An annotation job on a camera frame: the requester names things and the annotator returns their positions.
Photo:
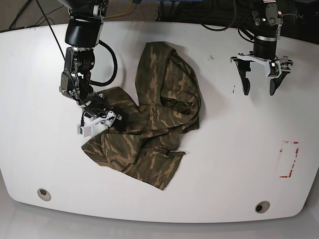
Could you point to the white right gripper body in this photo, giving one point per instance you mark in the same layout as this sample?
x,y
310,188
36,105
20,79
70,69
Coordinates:
x,y
89,119

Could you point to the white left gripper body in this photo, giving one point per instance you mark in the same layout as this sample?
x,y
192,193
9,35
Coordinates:
x,y
284,63

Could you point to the camouflage t-shirt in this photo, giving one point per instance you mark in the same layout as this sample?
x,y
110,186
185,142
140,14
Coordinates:
x,y
168,106

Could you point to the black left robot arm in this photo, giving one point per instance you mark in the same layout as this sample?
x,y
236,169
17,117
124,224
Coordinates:
x,y
262,27

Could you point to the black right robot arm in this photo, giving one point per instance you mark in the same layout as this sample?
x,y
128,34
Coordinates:
x,y
86,19

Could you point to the red tape rectangle marking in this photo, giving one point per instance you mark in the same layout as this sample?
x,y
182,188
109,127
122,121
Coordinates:
x,y
287,158

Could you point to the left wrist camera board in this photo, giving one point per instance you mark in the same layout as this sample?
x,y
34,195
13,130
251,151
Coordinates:
x,y
274,70

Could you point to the left table cable grommet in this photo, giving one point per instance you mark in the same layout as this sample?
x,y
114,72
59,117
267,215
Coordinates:
x,y
44,194

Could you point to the table cable grommet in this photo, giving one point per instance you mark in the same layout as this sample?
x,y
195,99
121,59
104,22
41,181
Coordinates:
x,y
44,194
262,207

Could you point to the right table cable grommet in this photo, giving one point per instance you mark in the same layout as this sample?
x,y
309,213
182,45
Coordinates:
x,y
262,207

